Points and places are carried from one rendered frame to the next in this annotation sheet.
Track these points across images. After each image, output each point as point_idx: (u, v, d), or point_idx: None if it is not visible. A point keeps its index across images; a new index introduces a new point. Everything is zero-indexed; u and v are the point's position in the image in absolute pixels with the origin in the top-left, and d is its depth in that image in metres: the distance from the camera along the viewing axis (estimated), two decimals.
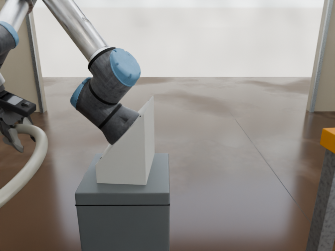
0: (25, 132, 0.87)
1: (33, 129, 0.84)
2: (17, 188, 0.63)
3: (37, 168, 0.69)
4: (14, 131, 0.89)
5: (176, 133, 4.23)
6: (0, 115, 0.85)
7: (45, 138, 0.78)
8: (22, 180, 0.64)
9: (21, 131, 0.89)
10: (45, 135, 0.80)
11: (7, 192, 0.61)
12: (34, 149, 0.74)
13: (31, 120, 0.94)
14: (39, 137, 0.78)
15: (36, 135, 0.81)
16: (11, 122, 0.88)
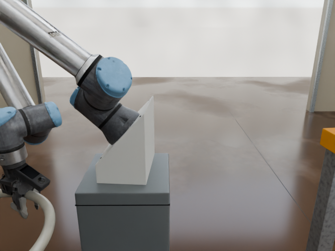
0: (33, 200, 0.95)
1: (42, 200, 0.92)
2: None
3: (45, 247, 0.76)
4: (24, 200, 0.97)
5: (176, 133, 4.23)
6: (16, 186, 0.94)
7: (53, 214, 0.86)
8: None
9: (29, 198, 0.96)
10: (53, 210, 0.88)
11: None
12: (44, 226, 0.81)
13: None
14: (49, 212, 0.86)
15: (45, 208, 0.89)
16: (24, 191, 0.96)
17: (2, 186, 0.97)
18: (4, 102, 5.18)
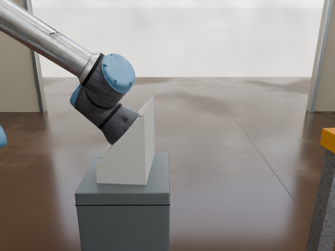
0: None
1: None
2: None
3: None
4: None
5: (176, 133, 4.23)
6: None
7: None
8: None
9: None
10: None
11: None
12: None
13: None
14: None
15: None
16: None
17: None
18: (4, 102, 5.18)
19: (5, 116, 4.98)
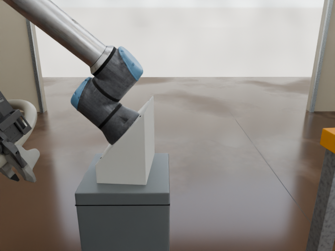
0: (14, 107, 0.83)
1: (22, 102, 0.80)
2: (3, 159, 0.59)
3: (24, 139, 0.65)
4: None
5: (176, 133, 4.23)
6: None
7: (33, 110, 0.74)
8: None
9: (11, 107, 0.85)
10: (33, 107, 0.76)
11: None
12: (22, 121, 0.70)
13: (18, 162, 0.59)
14: (27, 109, 0.74)
15: (24, 108, 0.77)
16: None
17: None
18: None
19: None
